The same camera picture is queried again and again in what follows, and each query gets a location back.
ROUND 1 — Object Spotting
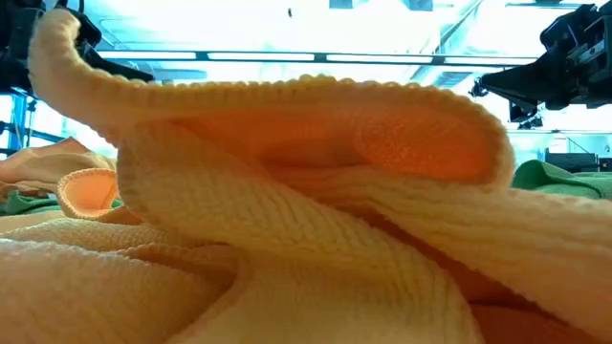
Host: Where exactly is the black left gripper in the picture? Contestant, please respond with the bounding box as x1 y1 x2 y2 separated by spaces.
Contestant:
0 0 155 95

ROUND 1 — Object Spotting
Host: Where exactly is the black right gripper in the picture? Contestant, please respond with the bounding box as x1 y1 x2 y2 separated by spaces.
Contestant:
479 2 612 123

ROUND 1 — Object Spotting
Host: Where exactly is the green microfiber towel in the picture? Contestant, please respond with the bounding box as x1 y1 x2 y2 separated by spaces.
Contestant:
0 189 62 217
511 159 612 201

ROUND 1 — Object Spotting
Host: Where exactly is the orange microfiber towel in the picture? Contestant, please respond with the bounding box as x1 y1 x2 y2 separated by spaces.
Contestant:
0 137 116 200
0 8 612 344

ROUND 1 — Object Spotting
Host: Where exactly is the black monitor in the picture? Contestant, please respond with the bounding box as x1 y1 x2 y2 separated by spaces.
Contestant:
544 151 600 174

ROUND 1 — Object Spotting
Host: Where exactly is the blue metal rack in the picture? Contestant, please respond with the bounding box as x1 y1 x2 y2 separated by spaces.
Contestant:
0 93 66 159

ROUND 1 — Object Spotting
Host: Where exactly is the dark ceiling light rail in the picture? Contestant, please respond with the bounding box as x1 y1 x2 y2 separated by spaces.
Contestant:
95 49 541 68

